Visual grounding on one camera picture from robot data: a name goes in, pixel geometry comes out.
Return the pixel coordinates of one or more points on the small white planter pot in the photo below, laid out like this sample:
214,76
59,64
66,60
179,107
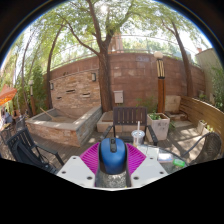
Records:
201,127

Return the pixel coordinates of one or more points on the thin blue book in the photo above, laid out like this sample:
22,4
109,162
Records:
165,157

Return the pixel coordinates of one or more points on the low concrete planter box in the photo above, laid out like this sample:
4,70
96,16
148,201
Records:
105,125

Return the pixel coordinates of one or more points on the dark wooden slat chair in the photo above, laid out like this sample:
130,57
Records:
130,116

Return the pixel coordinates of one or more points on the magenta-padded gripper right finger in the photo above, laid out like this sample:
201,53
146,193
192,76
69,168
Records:
146,170

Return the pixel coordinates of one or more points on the black metal chair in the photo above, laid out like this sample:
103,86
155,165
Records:
23,150

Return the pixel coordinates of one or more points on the stone raised basin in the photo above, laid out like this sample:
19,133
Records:
60,130

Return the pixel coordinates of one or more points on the clear plastic cup with straw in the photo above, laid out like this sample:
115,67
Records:
137,136

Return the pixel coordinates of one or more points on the tall concrete planter with plant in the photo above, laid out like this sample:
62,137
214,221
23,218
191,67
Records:
159,128

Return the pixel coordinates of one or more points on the blue computer mouse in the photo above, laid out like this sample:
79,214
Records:
112,155

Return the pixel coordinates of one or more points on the slim straight tree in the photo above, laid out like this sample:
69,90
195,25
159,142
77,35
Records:
186,76

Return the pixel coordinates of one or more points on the orange open parasol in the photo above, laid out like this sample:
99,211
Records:
6,95

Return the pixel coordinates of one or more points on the dark wall lamp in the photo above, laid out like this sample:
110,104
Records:
93,77
51,86

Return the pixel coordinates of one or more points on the grey wall utility box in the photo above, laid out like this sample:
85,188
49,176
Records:
118,97

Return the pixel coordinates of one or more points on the tan stone slab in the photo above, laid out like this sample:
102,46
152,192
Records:
172,104

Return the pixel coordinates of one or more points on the large forked tree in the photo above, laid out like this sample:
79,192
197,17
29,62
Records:
105,86

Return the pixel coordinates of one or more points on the brown wicker chair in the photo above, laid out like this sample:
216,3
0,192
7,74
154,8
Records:
211,146

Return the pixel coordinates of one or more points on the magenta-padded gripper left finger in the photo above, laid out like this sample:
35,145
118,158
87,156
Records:
77,171

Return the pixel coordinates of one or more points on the wooden lamp post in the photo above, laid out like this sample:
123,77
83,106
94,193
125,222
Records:
161,93

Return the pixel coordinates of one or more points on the curved wooden slat fence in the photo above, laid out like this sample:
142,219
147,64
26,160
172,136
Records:
206,115

